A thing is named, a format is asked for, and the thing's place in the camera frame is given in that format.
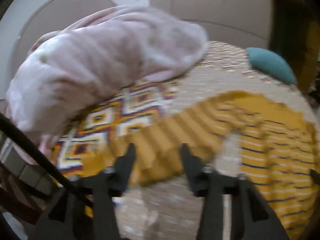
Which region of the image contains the pink bed headboard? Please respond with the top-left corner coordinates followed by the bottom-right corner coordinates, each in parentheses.
top-left (17, 0), bottom-right (120, 55)

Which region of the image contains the yellow striped knit sweater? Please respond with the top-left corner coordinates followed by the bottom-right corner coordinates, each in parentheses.
top-left (110, 90), bottom-right (319, 239)

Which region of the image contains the teal pillow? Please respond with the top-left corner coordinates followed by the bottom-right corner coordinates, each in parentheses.
top-left (246, 47), bottom-right (298, 85)

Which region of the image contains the beige wardrobe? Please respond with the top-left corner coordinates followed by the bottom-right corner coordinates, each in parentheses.
top-left (147, 0), bottom-right (273, 48)

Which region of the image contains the pink floral blanket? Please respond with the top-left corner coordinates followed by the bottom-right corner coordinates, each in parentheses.
top-left (5, 5), bottom-right (209, 160)

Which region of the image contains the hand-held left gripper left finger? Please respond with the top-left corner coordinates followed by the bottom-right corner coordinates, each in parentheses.
top-left (27, 143), bottom-right (137, 240)

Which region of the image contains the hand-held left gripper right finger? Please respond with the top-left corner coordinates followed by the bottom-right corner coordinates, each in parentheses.
top-left (180, 143), bottom-right (291, 240)

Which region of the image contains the beige dotted quilted bedspread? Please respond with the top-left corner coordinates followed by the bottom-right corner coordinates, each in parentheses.
top-left (52, 40), bottom-right (315, 240)

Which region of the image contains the wooden door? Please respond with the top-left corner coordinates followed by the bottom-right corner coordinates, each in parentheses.
top-left (299, 21), bottom-right (320, 94)

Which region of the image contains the black cable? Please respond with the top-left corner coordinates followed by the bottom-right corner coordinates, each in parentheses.
top-left (0, 114), bottom-right (94, 207)

